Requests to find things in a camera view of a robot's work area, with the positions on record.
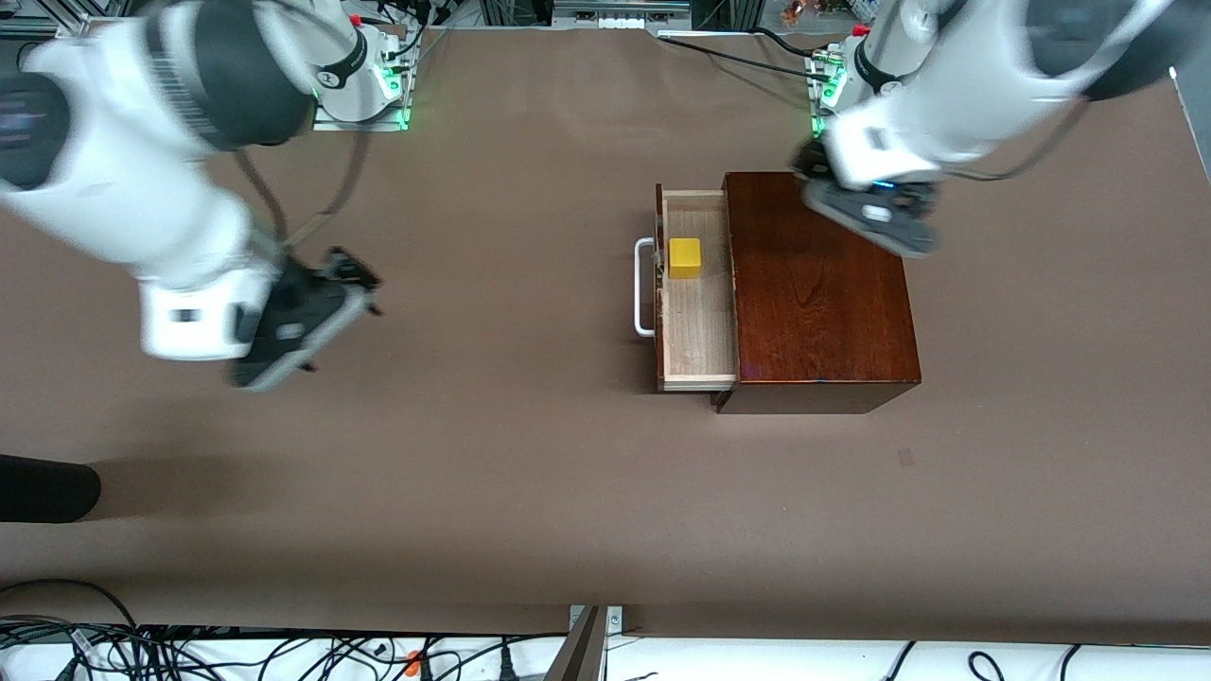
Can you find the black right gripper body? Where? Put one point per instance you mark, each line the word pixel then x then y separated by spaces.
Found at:
pixel 305 288

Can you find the metal table bracket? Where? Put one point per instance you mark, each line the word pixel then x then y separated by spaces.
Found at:
pixel 582 648

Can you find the white power strip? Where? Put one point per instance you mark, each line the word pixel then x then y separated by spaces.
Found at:
pixel 620 14

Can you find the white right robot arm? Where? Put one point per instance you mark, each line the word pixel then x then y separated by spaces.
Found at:
pixel 142 189

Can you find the black rounded object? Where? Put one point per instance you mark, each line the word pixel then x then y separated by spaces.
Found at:
pixel 47 489

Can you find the dark wooden cabinet box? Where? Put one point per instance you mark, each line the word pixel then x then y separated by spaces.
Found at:
pixel 823 303

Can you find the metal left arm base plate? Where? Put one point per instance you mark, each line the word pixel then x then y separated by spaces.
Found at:
pixel 825 104

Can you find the yellow cube block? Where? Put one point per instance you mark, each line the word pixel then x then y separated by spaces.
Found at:
pixel 685 257

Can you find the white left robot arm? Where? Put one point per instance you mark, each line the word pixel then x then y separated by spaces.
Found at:
pixel 965 85

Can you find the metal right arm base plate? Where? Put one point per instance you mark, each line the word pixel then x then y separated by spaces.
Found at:
pixel 369 121

